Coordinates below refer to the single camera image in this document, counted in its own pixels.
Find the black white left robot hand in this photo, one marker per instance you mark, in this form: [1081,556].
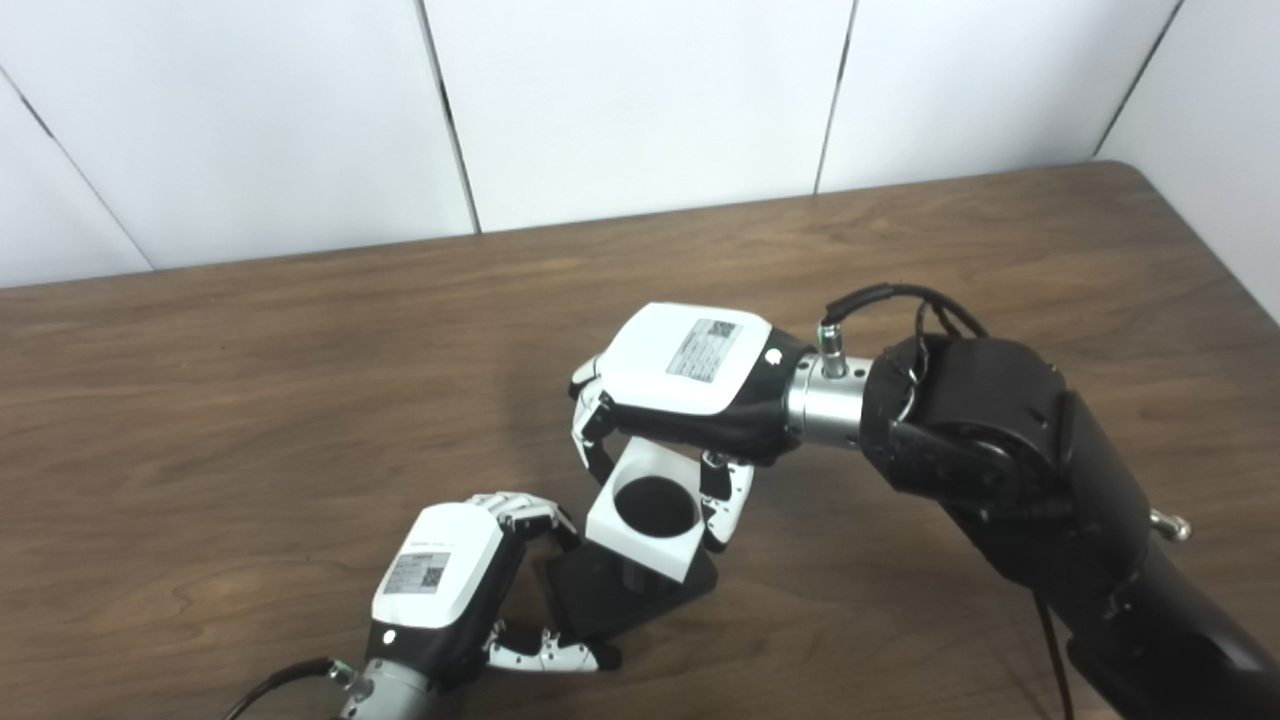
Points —
[440,570]

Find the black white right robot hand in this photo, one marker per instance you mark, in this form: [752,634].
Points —
[660,365]

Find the black peg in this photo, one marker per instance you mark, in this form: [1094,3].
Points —
[600,600]

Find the white square piece with hole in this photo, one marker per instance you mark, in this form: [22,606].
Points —
[640,545]

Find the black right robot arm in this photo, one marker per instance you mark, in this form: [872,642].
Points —
[1020,450]

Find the silver right forearm plug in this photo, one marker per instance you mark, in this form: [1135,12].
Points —
[1172,524]

